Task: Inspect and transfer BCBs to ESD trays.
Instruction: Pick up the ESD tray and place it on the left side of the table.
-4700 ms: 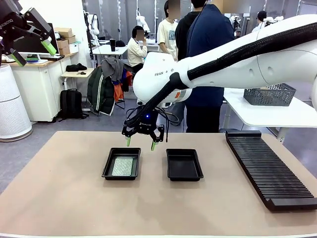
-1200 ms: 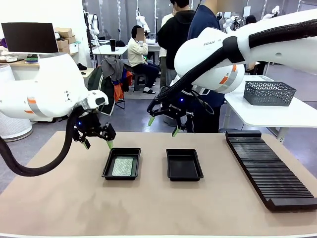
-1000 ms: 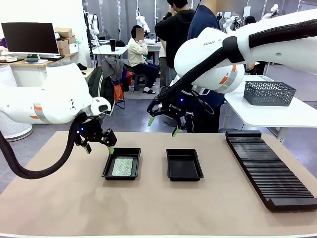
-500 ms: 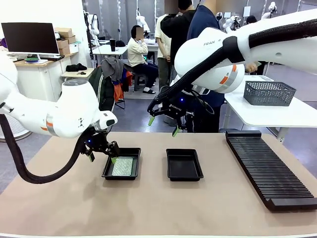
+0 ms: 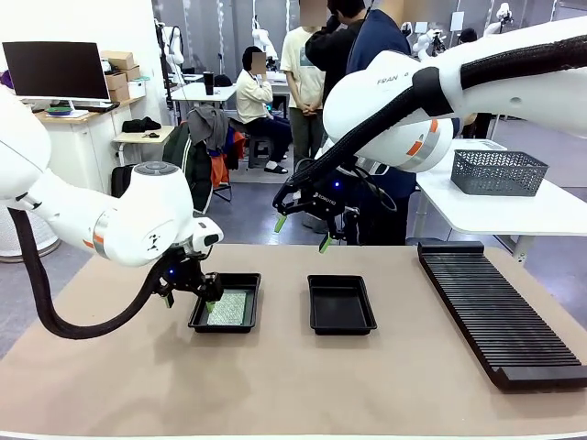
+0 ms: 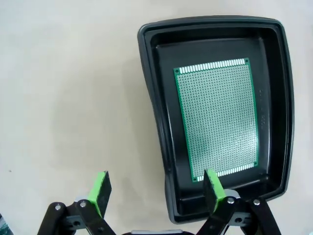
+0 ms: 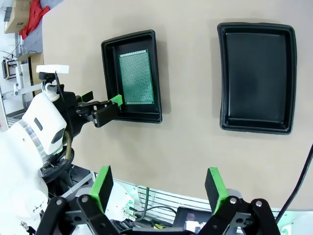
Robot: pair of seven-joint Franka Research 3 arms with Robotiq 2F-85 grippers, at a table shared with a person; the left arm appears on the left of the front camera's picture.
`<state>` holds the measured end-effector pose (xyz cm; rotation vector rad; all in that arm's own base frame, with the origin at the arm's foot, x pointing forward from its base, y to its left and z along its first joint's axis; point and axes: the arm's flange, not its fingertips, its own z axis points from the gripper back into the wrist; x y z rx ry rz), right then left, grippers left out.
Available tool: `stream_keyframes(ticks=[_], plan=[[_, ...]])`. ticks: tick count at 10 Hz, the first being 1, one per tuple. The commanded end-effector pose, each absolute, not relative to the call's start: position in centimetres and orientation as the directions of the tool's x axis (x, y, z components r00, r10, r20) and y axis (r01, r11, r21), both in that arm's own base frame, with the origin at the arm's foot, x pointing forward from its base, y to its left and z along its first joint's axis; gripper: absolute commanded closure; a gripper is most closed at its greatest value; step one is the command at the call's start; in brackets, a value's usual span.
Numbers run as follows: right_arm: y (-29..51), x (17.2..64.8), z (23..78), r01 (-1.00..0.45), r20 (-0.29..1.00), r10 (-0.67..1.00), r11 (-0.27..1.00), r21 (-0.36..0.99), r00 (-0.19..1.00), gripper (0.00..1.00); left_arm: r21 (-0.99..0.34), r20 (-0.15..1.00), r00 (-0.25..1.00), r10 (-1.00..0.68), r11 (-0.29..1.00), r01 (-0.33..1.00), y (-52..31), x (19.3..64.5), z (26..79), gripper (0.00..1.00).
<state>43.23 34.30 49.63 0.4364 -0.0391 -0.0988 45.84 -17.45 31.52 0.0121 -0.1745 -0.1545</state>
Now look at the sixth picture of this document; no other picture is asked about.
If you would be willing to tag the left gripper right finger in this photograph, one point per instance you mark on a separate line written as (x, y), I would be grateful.
(215, 191)

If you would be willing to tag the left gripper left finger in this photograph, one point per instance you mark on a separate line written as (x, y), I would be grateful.
(97, 193)

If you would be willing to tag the green perforated circuit board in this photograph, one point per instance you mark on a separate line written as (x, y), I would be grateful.
(216, 117)

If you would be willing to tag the black plastic ESD tray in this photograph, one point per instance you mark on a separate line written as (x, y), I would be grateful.
(274, 98)

